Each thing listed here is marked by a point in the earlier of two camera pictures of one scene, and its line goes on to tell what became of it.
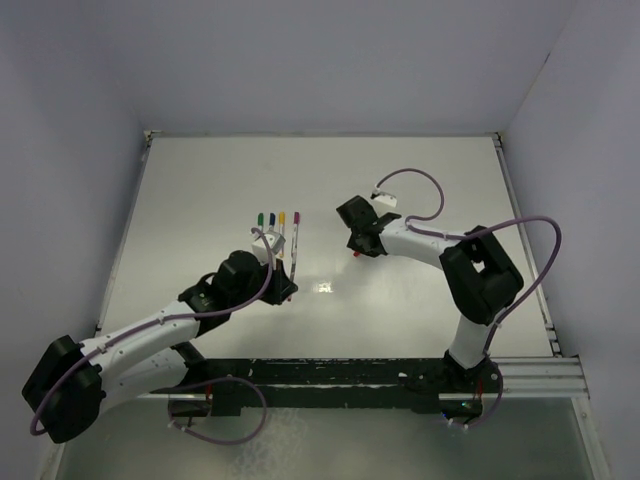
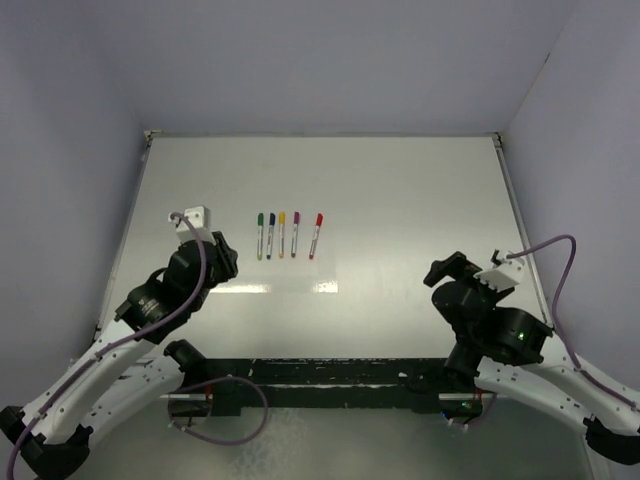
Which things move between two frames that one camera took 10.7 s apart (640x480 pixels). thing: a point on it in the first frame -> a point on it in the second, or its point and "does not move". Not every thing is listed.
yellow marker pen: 282,230 does not move
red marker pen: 293,262 -> 315,235
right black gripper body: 356,245 -> 463,270
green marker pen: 260,221 does not move
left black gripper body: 272,294 -> 223,268
